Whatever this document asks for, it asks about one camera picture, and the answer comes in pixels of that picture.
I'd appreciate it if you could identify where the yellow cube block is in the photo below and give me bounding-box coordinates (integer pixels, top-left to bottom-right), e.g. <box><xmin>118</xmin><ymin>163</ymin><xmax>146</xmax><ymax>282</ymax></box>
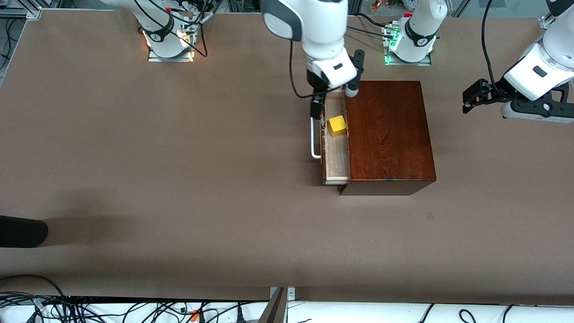
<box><xmin>327</xmin><ymin>115</ymin><xmax>348</xmax><ymax>138</ymax></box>

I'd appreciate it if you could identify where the wooden drawer with white handle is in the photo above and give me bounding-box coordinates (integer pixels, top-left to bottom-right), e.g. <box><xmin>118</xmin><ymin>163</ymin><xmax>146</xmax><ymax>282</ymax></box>
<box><xmin>311</xmin><ymin>87</ymin><xmax>351</xmax><ymax>185</ymax></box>

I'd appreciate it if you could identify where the dark brown wooden cabinet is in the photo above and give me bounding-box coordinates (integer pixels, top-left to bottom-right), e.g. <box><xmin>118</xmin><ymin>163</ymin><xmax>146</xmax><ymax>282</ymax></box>
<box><xmin>339</xmin><ymin>81</ymin><xmax>438</xmax><ymax>196</ymax></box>

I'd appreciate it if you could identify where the dark grey metal beam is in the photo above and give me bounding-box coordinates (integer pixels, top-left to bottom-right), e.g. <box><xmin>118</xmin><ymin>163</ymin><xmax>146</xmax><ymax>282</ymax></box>
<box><xmin>258</xmin><ymin>287</ymin><xmax>288</xmax><ymax>323</ymax></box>

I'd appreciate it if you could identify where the white ledge board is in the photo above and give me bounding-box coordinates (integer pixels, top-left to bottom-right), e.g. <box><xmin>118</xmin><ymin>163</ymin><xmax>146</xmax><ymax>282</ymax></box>
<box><xmin>0</xmin><ymin>300</ymin><xmax>574</xmax><ymax>323</ymax></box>

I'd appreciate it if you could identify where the black round-ended bar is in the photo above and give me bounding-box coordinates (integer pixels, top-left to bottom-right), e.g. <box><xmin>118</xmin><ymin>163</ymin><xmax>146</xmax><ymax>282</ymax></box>
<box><xmin>0</xmin><ymin>215</ymin><xmax>49</xmax><ymax>249</ymax></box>

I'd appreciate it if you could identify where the black right arm wrist cable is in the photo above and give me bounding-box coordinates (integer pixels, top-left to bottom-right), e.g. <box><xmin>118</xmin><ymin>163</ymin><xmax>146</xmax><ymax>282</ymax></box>
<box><xmin>289</xmin><ymin>38</ymin><xmax>326</xmax><ymax>98</ymax></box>

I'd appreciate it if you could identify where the black arm wrist cable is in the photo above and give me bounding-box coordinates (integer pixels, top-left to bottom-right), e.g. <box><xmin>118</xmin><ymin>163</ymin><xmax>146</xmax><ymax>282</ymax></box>
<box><xmin>289</xmin><ymin>38</ymin><xmax>326</xmax><ymax>98</ymax></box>
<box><xmin>482</xmin><ymin>0</ymin><xmax>502</xmax><ymax>94</ymax></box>

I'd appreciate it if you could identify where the black left arm wrist cable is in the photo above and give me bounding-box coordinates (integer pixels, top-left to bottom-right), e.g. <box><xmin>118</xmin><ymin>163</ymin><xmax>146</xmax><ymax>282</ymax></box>
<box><xmin>482</xmin><ymin>0</ymin><xmax>502</xmax><ymax>94</ymax></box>

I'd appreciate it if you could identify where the long black table cable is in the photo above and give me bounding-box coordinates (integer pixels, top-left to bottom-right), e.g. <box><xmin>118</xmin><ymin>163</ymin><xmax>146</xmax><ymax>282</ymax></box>
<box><xmin>346</xmin><ymin>25</ymin><xmax>391</xmax><ymax>39</ymax></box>

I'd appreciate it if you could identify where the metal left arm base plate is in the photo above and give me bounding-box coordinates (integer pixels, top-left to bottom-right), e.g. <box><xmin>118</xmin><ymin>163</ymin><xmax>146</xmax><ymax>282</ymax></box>
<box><xmin>385</xmin><ymin>52</ymin><xmax>432</xmax><ymax>67</ymax></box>

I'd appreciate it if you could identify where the short black table cable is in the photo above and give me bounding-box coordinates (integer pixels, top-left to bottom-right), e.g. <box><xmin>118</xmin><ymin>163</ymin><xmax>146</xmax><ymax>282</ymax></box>
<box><xmin>357</xmin><ymin>13</ymin><xmax>391</xmax><ymax>30</ymax></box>

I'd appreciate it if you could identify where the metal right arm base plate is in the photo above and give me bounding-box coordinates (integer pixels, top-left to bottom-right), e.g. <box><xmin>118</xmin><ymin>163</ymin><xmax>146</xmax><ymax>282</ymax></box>
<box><xmin>148</xmin><ymin>43</ymin><xmax>196</xmax><ymax>62</ymax></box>

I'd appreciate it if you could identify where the silver metal bracket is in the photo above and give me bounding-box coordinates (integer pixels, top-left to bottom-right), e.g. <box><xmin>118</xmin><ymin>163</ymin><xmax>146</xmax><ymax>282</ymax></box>
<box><xmin>270</xmin><ymin>286</ymin><xmax>296</xmax><ymax>302</ymax></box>

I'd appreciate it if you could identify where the black arched cable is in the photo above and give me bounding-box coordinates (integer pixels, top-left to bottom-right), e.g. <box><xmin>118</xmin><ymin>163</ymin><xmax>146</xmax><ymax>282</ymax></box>
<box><xmin>0</xmin><ymin>274</ymin><xmax>68</xmax><ymax>300</ymax></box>

